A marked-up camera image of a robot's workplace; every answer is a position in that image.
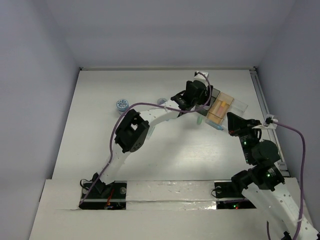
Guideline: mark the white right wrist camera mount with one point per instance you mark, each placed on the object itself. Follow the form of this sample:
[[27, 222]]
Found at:
[[270, 123]]

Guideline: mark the clear plastic bin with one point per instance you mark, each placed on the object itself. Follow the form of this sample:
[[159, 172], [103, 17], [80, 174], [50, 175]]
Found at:
[[237, 107]]

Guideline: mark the green highlighter pen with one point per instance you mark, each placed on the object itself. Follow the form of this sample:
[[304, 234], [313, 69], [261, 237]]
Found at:
[[150, 132]]

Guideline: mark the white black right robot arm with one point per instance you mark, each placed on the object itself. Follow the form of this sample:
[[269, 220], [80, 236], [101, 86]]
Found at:
[[264, 185]]

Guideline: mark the blue splash lid jar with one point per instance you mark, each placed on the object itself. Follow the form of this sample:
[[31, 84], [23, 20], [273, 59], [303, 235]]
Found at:
[[122, 105]]

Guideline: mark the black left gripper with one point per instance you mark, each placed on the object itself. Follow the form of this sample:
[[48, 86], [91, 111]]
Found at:
[[207, 93]]

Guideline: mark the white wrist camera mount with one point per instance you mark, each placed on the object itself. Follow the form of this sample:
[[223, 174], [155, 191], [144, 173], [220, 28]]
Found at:
[[270, 123], [201, 74]]

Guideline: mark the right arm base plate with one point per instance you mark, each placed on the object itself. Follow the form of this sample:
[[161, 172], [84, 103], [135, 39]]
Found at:
[[228, 197]]

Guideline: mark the aluminium rail on table edge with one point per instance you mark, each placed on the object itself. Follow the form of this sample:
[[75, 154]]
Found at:
[[281, 164]]

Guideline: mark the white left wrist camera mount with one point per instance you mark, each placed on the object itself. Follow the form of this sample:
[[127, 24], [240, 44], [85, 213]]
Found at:
[[201, 74]]

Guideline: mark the clear jar of paper clips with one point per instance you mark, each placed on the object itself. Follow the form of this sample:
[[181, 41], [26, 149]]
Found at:
[[161, 101]]

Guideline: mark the blue highlighter pen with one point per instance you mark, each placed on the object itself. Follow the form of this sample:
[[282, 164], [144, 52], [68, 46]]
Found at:
[[215, 125]]

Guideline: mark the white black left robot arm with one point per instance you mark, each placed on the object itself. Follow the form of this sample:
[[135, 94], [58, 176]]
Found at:
[[131, 129]]

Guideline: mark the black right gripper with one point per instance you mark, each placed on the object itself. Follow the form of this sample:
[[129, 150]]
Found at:
[[234, 121]]

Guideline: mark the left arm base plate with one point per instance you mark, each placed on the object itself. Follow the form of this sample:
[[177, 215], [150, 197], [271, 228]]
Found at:
[[112, 197]]

